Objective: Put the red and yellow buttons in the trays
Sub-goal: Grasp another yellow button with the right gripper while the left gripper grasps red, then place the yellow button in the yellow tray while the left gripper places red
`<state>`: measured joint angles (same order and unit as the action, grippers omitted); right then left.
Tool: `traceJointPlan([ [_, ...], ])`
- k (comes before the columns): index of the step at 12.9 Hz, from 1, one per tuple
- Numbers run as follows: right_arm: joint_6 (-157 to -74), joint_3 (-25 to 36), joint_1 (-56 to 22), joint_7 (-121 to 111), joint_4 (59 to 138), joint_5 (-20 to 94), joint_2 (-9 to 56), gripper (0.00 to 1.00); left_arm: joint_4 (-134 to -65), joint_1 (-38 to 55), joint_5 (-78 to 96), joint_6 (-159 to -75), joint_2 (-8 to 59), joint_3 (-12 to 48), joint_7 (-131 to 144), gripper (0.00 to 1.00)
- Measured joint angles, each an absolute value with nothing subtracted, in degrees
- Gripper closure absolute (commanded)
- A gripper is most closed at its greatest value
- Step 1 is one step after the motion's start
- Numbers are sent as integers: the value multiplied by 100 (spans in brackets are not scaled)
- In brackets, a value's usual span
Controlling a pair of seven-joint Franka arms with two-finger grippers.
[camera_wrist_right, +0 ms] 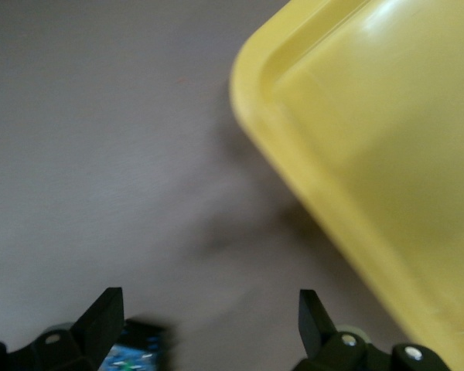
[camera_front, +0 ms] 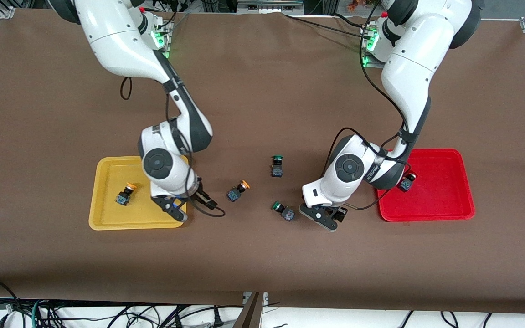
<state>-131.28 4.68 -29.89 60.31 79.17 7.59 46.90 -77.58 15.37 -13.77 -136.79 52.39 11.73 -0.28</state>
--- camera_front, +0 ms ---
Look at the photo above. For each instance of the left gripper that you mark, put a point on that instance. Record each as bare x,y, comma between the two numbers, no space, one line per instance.
339,212

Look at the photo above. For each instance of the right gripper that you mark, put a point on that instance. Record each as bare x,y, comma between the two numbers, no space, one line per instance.
197,196

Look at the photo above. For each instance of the yellow push button switch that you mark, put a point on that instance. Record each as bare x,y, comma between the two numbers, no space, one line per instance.
123,197
234,195

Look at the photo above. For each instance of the red push button switch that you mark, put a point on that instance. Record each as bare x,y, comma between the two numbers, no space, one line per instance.
406,183

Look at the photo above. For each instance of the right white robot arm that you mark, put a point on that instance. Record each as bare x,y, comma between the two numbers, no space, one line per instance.
121,41

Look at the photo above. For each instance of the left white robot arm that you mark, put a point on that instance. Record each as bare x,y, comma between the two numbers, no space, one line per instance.
413,68

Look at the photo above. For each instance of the yellow plastic tray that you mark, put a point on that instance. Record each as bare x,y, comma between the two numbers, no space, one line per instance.
107,214

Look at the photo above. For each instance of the brown table cover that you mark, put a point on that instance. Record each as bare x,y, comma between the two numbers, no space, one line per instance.
262,255

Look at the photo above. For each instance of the black power plug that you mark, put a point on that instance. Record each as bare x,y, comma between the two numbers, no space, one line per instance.
218,321

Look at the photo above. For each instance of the red plastic tray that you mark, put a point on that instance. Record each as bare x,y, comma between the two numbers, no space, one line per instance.
445,191

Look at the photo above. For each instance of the colourful printed box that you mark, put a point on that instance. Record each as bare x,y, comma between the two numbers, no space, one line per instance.
358,5

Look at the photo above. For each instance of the grey equipment rack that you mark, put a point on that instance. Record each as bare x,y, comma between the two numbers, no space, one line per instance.
267,5

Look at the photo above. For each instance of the green push button switch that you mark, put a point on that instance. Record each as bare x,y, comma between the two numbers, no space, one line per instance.
277,171
288,214

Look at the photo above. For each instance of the brown wooden table post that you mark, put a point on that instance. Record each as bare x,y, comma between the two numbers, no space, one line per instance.
251,314

